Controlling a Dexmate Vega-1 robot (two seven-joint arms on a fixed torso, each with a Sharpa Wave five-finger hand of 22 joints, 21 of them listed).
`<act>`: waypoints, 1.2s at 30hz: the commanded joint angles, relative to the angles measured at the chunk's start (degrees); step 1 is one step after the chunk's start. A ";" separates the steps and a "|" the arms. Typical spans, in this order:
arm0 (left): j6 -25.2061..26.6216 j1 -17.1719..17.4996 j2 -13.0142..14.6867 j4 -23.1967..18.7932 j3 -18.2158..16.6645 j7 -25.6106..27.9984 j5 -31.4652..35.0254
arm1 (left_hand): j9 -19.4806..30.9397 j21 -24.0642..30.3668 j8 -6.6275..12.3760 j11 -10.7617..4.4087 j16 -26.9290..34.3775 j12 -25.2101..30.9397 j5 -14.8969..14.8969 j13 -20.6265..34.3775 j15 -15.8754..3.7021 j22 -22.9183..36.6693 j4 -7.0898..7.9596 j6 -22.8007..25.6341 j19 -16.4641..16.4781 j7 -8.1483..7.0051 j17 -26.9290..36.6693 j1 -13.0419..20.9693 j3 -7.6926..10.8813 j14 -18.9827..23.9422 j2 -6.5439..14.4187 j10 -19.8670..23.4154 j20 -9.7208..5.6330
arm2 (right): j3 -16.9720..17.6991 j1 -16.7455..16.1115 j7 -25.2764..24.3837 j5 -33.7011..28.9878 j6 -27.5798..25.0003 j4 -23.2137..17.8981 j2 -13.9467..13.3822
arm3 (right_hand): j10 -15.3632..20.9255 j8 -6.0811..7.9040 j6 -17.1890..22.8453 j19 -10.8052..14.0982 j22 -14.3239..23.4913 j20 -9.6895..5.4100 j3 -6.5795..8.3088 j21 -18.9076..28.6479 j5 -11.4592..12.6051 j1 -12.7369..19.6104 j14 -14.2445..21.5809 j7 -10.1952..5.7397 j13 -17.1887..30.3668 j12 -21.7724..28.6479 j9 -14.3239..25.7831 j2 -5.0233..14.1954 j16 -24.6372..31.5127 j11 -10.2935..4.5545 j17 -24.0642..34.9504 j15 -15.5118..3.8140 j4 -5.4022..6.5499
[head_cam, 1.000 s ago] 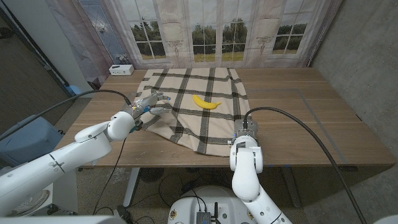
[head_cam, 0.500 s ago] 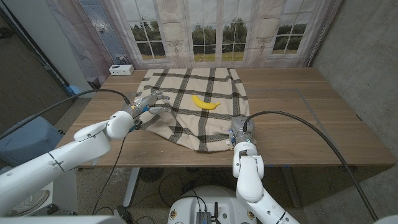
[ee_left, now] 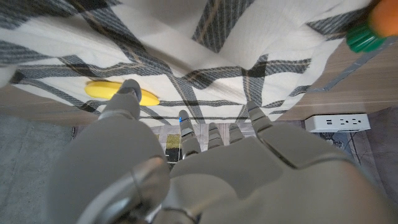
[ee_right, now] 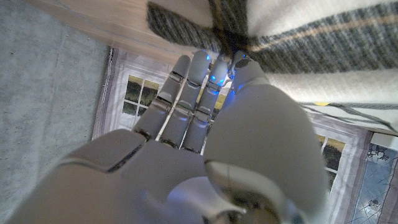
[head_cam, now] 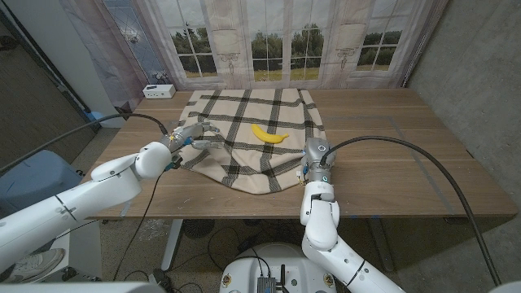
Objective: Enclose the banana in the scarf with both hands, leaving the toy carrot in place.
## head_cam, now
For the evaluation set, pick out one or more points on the grey table leg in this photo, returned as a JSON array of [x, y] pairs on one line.
[[382, 248]]

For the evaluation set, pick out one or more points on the light blue floor object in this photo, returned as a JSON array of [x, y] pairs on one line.
[[97, 123]]

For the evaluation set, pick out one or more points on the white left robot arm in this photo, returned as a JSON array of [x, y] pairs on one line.
[[81, 199]]

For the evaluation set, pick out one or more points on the grey sneaker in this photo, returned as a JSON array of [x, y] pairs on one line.
[[36, 264]]

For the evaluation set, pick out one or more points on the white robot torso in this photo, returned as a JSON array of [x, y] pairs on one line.
[[277, 260]]

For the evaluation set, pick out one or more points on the purple printed backdrop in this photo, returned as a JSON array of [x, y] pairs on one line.
[[122, 61]]

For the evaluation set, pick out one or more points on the yellow banana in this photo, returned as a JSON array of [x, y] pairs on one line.
[[268, 137]]

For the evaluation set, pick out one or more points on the black box on torso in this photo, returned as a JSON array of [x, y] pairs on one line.
[[266, 285]]

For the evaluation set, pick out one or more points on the white table leg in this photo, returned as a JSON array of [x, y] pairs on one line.
[[172, 244]]

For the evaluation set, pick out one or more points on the printed window backdrop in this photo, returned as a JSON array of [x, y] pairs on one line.
[[285, 24]]

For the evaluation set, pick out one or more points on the white power strip box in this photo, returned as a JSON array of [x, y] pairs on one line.
[[158, 91]]

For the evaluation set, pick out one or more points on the blue-grey plastic bin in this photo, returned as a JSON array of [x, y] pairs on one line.
[[36, 175]]

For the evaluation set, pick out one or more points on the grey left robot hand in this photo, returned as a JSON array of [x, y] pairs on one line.
[[185, 134]]

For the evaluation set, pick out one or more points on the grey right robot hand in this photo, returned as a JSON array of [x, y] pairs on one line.
[[317, 156]]

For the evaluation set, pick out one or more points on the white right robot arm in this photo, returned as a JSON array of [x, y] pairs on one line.
[[321, 228]]

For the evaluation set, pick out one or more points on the cream black plaid scarf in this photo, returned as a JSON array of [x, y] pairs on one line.
[[244, 171]]

